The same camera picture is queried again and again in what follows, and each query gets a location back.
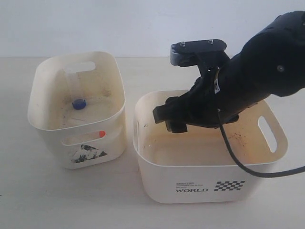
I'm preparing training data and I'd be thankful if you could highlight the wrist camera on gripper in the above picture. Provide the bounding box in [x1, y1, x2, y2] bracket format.
[170, 39, 227, 67]

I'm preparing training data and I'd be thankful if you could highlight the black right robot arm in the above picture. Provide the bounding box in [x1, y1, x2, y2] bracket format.
[152, 10, 305, 133]

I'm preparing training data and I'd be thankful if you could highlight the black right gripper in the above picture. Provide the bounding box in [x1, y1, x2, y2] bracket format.
[152, 76, 240, 134]

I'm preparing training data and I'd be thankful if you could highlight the blue-capped clear tube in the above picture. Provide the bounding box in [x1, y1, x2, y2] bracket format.
[63, 69, 87, 112]

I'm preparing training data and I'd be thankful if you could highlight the orange-capped clear tube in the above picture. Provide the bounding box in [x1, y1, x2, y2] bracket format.
[67, 117, 106, 138]

